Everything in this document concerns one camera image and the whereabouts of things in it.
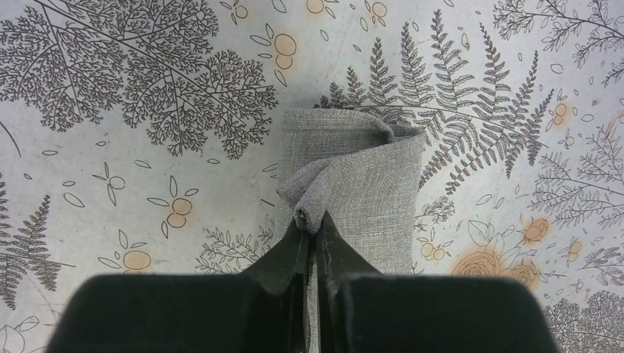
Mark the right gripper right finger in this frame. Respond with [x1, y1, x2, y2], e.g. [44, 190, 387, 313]
[316, 214, 557, 352]

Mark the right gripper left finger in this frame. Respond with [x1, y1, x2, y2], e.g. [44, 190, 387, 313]
[47, 223, 309, 352]

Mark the floral patterned tablecloth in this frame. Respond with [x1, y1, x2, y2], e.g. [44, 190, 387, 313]
[1, 1, 623, 352]

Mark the grey cloth napkin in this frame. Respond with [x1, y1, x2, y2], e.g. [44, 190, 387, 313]
[272, 107, 428, 353]

